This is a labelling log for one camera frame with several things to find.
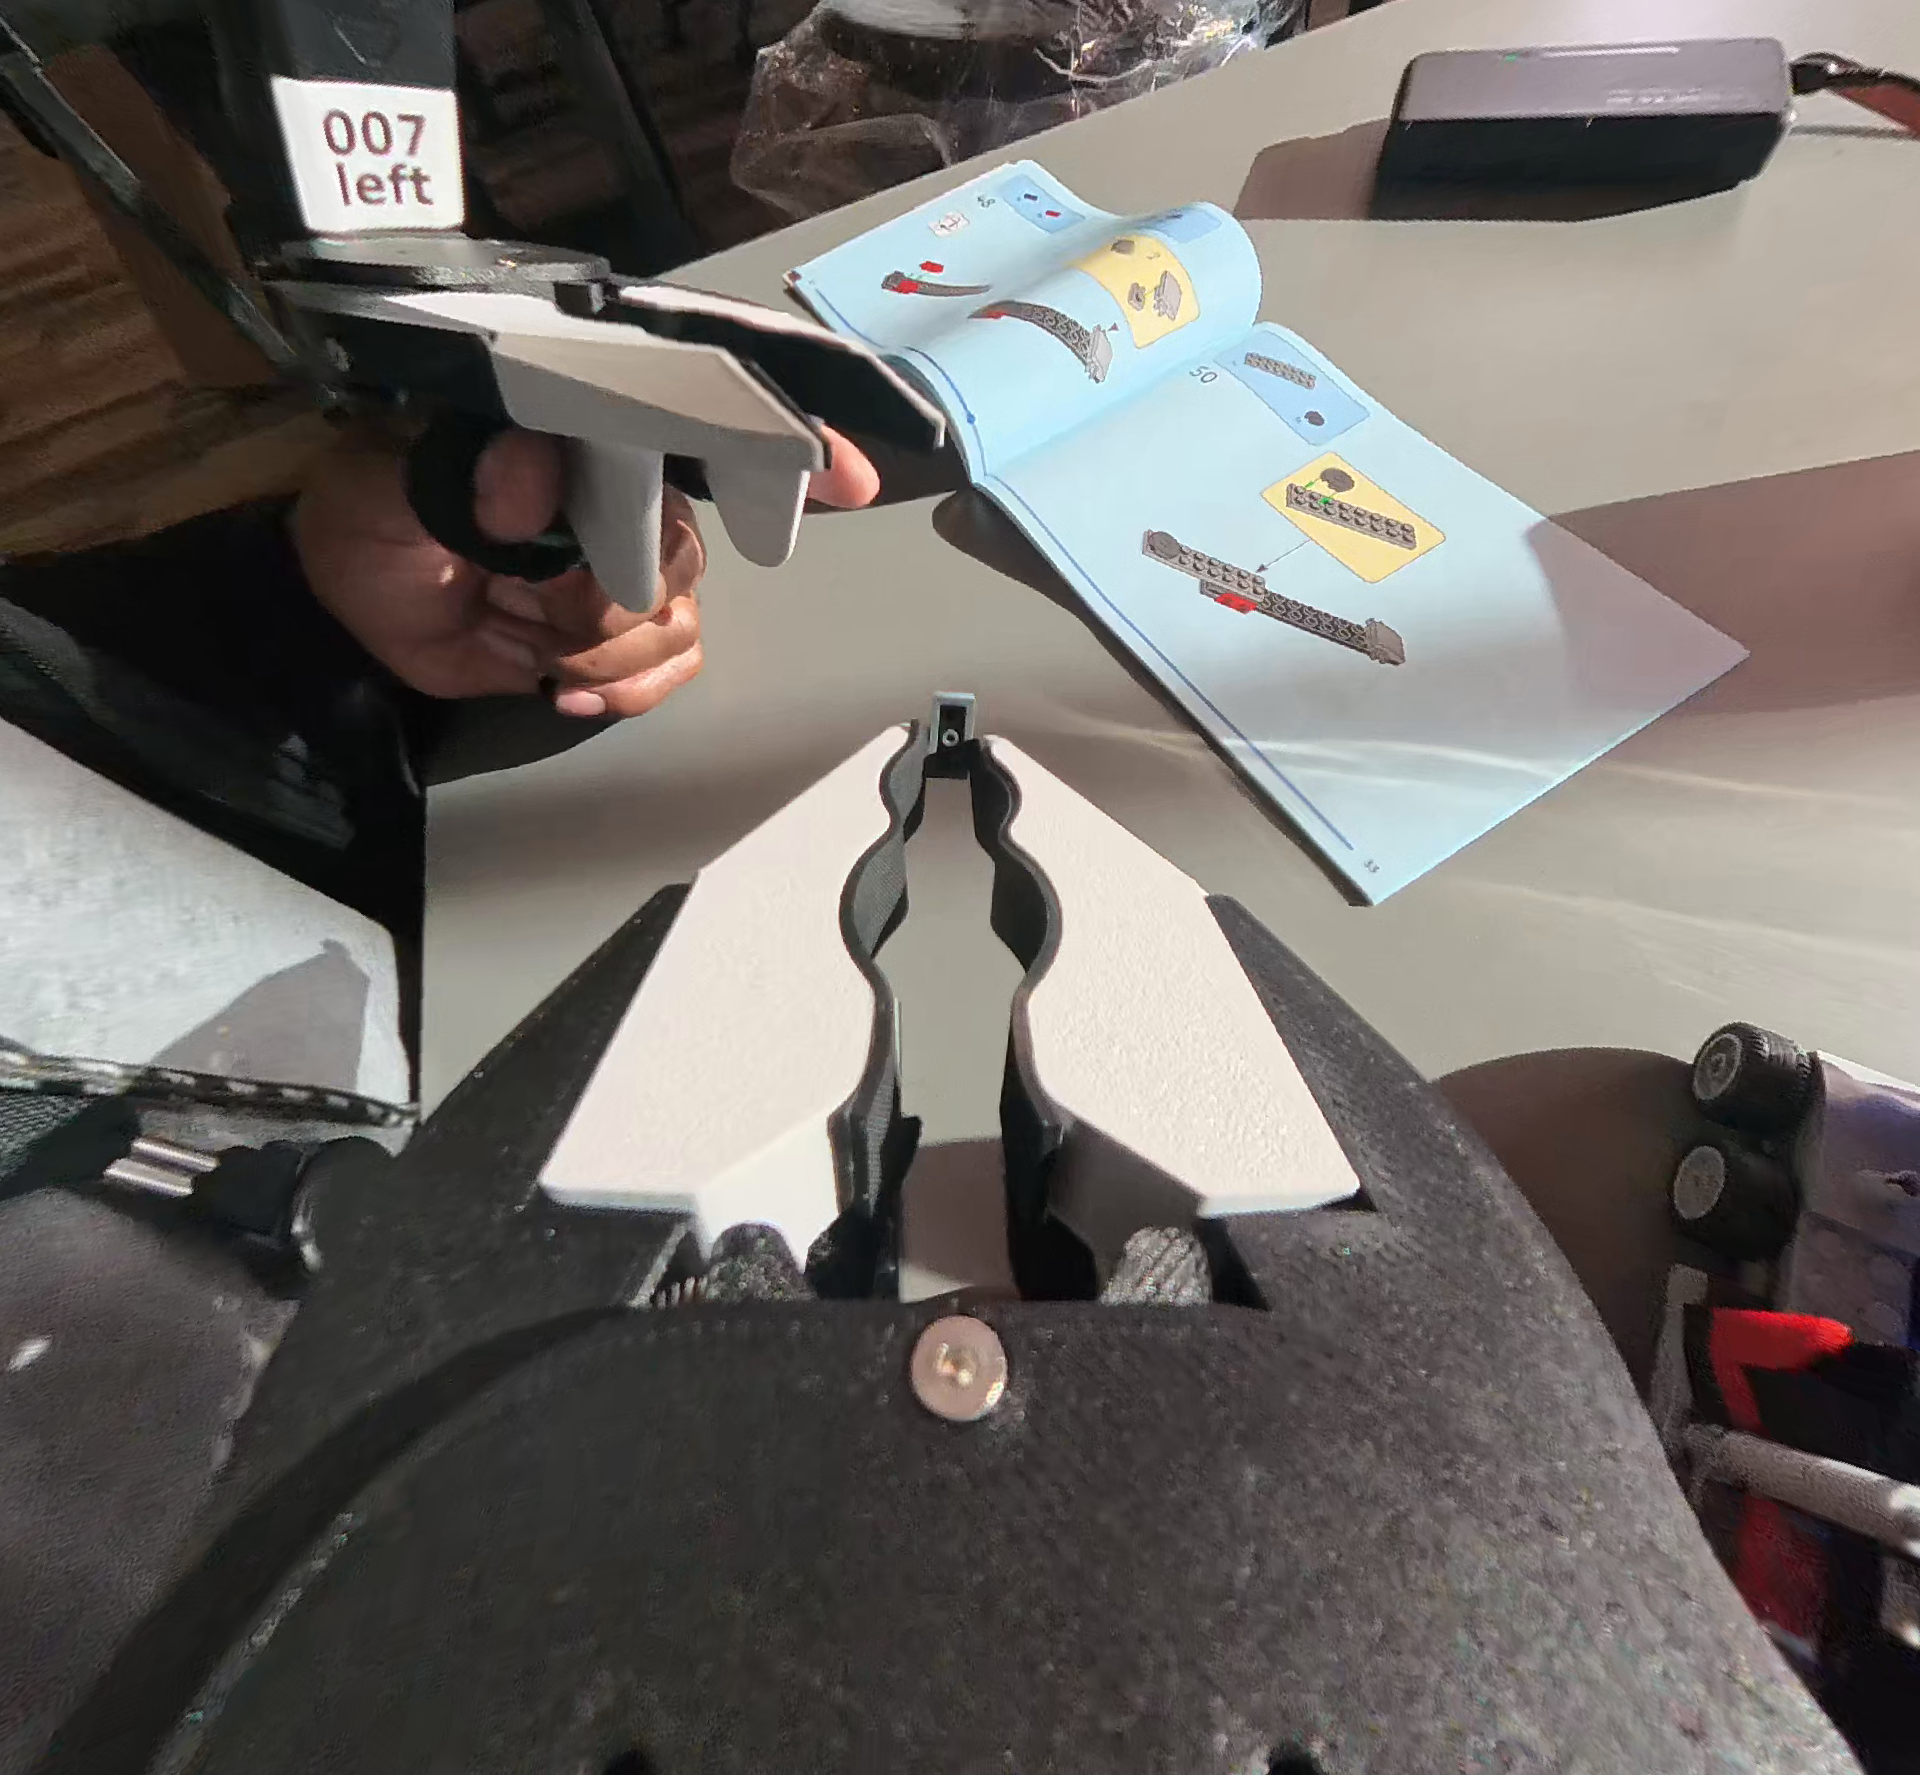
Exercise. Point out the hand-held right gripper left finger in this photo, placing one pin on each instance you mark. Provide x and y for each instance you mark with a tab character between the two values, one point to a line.
721	1056

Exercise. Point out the light blue instruction booklet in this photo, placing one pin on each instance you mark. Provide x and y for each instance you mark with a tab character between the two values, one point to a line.
1425	756

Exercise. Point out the person's grey sweatshirt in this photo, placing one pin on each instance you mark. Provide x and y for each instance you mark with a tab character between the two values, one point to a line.
150	905

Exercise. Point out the red and black toy truck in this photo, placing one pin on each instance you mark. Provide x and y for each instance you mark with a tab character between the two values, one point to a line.
1800	1355

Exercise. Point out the grey desk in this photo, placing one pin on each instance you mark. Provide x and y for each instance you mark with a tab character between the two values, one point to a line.
1651	306

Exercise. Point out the person's left hand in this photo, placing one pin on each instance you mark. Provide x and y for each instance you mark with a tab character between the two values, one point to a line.
450	635

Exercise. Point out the black power adapter box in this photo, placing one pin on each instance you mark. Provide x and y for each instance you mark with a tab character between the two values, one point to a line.
1575	112

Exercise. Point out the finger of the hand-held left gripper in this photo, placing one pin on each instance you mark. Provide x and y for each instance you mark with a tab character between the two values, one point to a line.
721	314
645	382

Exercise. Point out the small light grey brick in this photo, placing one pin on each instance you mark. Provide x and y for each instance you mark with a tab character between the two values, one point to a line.
953	725

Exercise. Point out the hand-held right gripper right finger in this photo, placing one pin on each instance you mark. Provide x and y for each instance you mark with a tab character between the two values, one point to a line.
1185	1056

